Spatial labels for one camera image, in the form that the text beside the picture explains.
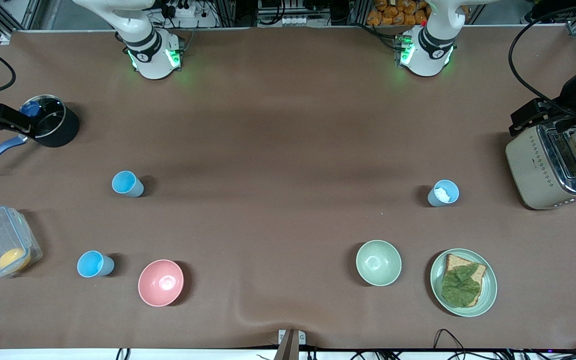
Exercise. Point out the orange round food piece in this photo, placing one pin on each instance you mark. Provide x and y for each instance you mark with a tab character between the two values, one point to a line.
12	259

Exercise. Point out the pale green bowl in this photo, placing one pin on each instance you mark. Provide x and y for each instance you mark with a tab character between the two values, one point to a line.
378	263

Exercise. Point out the pale green plate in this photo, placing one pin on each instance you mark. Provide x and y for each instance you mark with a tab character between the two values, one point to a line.
488	292

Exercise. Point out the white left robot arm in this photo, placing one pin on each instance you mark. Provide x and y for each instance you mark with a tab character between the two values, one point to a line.
433	52

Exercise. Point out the brown bread slice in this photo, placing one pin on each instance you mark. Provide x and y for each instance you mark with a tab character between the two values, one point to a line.
478	272

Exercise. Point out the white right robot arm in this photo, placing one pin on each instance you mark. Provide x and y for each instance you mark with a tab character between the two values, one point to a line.
150	55

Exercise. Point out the pink bowl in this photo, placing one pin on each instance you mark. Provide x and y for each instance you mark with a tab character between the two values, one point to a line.
160	283

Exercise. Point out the blue plastic cup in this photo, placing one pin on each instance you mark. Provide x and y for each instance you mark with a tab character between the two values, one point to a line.
127	183
94	264

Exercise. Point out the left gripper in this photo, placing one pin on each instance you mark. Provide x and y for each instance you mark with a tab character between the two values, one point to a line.
571	91

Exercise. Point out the beige chrome toaster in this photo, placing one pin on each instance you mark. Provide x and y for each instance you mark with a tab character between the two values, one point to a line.
533	170

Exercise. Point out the crumpled white paper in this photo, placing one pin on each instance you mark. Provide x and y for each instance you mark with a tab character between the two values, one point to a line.
442	194

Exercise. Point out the blue cup holding paper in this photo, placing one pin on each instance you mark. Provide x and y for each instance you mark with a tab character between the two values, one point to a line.
435	199

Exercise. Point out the bag of bread rolls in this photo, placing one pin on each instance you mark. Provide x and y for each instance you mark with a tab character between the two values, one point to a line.
395	12

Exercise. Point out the glass lid blue knob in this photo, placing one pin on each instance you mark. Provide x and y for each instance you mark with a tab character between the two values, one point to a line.
48	117

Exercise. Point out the green lettuce leaf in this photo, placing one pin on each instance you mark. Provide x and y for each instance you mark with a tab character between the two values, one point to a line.
460	287

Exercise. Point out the white power strip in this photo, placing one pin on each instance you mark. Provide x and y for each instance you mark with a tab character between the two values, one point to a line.
183	9

